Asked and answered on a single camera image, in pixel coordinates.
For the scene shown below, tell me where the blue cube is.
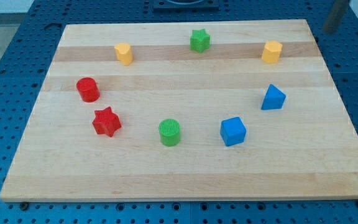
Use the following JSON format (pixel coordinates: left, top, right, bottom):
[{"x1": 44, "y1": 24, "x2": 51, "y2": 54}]
[{"x1": 220, "y1": 116, "x2": 247, "y2": 147}]

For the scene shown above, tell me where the green cylinder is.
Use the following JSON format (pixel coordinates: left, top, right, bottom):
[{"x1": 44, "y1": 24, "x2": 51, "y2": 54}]
[{"x1": 158, "y1": 118, "x2": 181, "y2": 147}]

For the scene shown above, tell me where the wooden board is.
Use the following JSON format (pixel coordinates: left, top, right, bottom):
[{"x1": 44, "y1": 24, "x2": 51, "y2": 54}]
[{"x1": 0, "y1": 19, "x2": 358, "y2": 202}]

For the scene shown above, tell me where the red star block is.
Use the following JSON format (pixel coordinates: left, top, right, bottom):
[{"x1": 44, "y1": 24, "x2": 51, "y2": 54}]
[{"x1": 92, "y1": 106, "x2": 122, "y2": 138}]

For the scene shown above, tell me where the green star block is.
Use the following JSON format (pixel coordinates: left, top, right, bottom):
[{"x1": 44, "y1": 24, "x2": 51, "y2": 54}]
[{"x1": 190, "y1": 29, "x2": 210, "y2": 53}]

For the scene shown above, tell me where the yellow heart block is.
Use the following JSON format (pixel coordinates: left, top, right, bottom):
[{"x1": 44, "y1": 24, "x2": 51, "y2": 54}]
[{"x1": 114, "y1": 43, "x2": 133, "y2": 66}]

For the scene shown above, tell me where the red cylinder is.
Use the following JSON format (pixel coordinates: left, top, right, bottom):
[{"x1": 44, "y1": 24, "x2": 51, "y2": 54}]
[{"x1": 76, "y1": 77, "x2": 100, "y2": 103}]

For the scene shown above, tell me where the blue triangular prism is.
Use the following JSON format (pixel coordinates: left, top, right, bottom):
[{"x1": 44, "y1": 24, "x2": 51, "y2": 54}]
[{"x1": 261, "y1": 84, "x2": 287, "y2": 110}]

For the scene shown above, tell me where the yellow hexagon block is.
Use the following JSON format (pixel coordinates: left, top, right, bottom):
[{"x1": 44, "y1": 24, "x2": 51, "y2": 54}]
[{"x1": 261, "y1": 40, "x2": 283, "y2": 63}]

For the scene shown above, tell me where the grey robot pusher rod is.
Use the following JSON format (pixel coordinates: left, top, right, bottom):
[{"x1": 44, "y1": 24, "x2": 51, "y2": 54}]
[{"x1": 322, "y1": 0, "x2": 351, "y2": 35}]

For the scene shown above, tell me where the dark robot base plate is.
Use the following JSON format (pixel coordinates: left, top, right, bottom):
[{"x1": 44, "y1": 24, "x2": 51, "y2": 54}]
[{"x1": 150, "y1": 0, "x2": 220, "y2": 12}]

